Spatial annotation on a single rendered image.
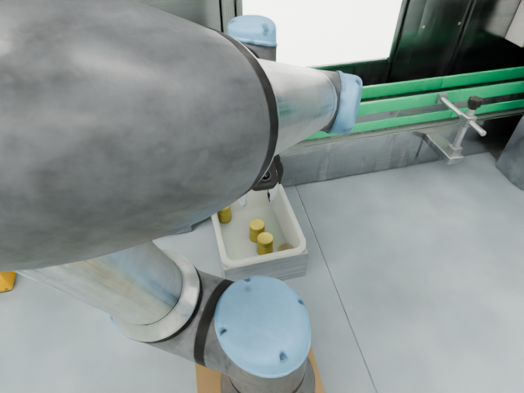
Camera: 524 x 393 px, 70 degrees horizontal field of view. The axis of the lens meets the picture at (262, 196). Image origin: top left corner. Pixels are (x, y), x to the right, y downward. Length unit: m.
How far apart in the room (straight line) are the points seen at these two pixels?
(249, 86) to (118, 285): 0.25
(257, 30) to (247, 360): 0.43
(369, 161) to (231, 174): 0.91
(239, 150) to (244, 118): 0.01
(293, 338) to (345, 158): 0.63
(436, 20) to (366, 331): 0.84
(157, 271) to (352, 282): 0.52
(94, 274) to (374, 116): 0.80
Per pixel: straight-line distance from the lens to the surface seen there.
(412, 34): 1.19
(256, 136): 0.17
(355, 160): 1.03
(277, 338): 0.47
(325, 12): 1.01
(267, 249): 0.80
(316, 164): 0.99
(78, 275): 0.33
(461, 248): 0.98
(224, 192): 0.16
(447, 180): 1.14
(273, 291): 0.49
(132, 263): 0.36
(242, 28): 0.58
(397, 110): 1.02
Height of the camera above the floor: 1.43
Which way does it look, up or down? 44 degrees down
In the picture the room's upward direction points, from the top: straight up
